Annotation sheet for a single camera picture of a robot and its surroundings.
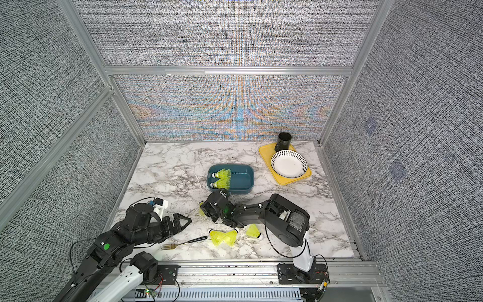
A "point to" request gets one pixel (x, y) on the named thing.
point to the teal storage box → (242, 180)
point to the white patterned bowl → (288, 163)
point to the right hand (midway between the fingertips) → (195, 202)
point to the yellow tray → (267, 153)
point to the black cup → (283, 141)
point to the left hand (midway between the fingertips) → (188, 224)
